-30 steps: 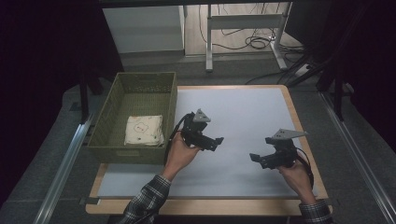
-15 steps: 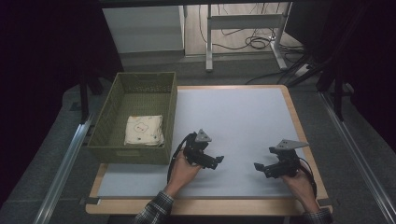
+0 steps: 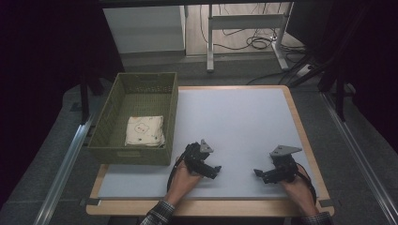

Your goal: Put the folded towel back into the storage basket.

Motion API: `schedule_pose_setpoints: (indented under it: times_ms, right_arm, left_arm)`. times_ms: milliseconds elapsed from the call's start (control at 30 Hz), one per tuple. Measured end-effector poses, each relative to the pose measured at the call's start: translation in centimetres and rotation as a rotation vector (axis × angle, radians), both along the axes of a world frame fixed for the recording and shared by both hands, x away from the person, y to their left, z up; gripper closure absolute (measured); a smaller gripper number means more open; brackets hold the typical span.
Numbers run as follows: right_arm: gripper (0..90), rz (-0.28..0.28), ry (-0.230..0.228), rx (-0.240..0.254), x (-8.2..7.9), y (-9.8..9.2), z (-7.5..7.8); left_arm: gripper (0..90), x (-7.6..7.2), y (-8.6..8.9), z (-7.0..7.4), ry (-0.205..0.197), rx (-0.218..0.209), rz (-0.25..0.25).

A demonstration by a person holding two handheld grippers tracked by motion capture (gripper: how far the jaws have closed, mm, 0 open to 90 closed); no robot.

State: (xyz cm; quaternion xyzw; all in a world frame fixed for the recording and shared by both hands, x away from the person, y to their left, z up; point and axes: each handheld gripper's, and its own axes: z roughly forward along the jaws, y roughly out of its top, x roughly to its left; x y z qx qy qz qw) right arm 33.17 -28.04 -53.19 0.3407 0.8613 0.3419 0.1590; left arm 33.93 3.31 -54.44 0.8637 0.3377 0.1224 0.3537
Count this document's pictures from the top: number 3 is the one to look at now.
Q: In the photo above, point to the grey tape piece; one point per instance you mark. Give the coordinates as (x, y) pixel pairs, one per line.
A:
(328, 202)

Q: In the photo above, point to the white cabinet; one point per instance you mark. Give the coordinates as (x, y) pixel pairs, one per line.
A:
(144, 29)

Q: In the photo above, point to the white power strip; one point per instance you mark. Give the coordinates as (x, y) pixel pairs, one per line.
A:
(304, 70)

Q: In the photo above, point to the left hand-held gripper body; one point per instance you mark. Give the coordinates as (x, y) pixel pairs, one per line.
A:
(195, 154)

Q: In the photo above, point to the white metal desk frame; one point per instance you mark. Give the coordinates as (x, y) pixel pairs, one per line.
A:
(244, 22)

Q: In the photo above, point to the cream cloth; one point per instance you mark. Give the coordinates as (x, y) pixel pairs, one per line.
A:
(144, 129)

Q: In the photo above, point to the green woven basket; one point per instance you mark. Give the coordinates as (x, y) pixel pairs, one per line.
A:
(109, 137)

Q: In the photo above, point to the black stand leg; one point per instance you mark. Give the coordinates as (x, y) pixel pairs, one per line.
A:
(84, 100)

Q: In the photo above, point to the person's right hand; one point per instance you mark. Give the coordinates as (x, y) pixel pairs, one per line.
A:
(297, 193)

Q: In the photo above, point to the person's left hand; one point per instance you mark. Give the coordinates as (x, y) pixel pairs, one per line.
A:
(183, 184)

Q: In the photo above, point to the wooden table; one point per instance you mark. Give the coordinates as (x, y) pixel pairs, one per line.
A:
(219, 207)

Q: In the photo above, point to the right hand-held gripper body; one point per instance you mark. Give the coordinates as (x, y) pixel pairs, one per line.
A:
(284, 167)

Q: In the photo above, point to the aluminium floor rail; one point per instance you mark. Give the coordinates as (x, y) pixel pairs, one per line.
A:
(359, 156)
(62, 175)

